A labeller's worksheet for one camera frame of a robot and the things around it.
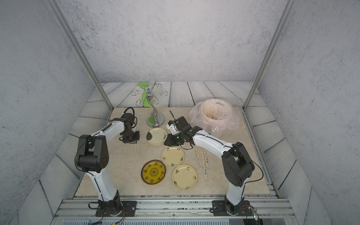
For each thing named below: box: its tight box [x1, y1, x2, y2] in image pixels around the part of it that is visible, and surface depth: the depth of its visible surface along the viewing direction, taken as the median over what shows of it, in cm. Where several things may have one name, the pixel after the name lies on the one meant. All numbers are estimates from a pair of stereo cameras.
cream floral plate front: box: [171, 164, 198, 191], surface depth 86 cm
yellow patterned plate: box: [140, 159, 166, 185], surface depth 88 cm
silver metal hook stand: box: [130, 82, 169, 128], surface depth 109 cm
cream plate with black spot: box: [146, 127, 168, 146], surface depth 104 cm
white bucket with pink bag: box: [189, 98, 240, 139], surface depth 90 cm
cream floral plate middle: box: [160, 146, 185, 168], surface depth 93 cm
